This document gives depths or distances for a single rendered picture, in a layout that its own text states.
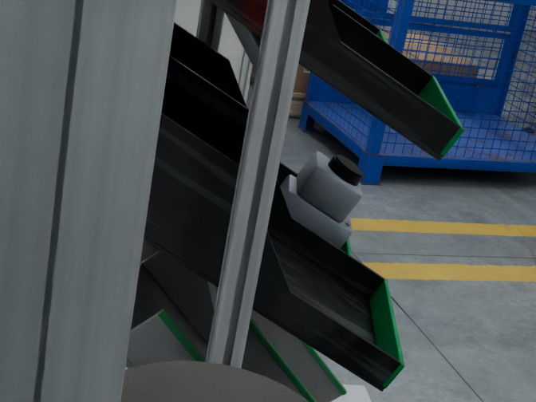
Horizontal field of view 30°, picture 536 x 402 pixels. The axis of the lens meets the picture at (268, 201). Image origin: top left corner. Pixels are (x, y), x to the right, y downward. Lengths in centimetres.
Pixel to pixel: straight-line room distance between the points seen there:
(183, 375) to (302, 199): 62
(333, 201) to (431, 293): 299
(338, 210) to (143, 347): 23
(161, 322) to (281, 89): 18
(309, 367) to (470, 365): 240
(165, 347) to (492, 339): 296
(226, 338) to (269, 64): 17
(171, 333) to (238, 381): 46
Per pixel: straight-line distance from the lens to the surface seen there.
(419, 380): 318
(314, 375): 98
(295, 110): 564
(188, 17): 449
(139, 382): 19
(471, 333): 357
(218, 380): 19
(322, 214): 81
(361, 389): 132
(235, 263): 59
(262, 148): 57
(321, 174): 80
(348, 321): 71
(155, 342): 65
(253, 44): 61
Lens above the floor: 151
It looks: 20 degrees down
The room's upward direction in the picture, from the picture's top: 11 degrees clockwise
